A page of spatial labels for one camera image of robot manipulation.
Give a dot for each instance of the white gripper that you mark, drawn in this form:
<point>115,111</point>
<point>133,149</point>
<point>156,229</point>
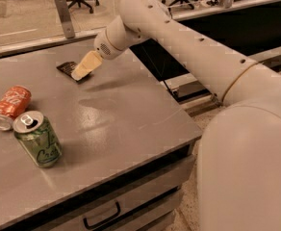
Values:
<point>103,46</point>

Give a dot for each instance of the black rxbar chocolate bar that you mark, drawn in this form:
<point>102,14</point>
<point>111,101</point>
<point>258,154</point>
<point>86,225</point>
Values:
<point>67,68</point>

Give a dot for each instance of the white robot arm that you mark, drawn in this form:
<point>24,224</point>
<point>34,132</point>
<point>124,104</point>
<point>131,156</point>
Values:
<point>239,155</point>

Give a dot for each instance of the red coke can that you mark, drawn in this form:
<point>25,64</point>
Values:
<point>13,103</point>

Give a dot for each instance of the green la croix can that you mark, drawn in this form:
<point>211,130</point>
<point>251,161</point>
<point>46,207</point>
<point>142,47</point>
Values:
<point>36,135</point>

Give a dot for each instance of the metal glass bracket left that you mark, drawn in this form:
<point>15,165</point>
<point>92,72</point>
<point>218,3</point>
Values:
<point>65,19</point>

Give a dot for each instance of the grey drawer with black handle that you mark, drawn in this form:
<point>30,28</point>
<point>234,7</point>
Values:
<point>132,207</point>

